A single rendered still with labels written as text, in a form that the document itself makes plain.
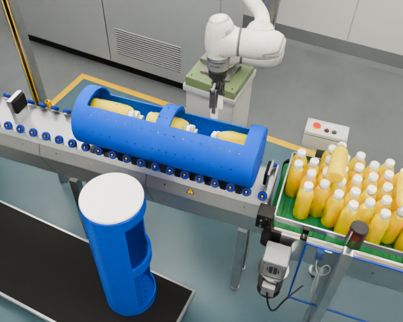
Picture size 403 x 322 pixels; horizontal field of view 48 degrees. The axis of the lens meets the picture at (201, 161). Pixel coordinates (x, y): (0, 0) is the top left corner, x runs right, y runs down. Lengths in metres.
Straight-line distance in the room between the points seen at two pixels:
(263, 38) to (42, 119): 1.37
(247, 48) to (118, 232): 0.91
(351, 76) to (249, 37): 2.96
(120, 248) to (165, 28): 2.23
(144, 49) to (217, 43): 2.43
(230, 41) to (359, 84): 2.93
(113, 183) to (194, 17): 1.94
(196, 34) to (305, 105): 1.15
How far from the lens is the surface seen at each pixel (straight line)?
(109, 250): 2.06
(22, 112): 2.58
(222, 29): 1.65
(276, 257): 2.01
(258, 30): 1.68
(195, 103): 2.62
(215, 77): 1.77
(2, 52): 4.97
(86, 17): 4.29
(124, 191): 1.98
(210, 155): 1.93
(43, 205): 3.38
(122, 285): 2.34
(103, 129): 2.10
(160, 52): 3.98
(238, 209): 2.14
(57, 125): 2.51
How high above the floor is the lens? 2.56
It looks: 47 degrees down
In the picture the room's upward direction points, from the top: 1 degrees clockwise
